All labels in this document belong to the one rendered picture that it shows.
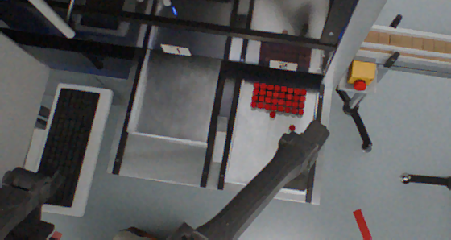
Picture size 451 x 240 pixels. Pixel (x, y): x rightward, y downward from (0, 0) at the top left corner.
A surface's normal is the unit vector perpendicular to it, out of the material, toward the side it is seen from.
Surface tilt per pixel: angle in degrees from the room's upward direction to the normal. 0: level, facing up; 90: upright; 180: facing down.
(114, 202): 0
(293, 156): 41
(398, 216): 0
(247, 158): 0
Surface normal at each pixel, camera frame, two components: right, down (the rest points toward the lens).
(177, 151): 0.02, -0.25
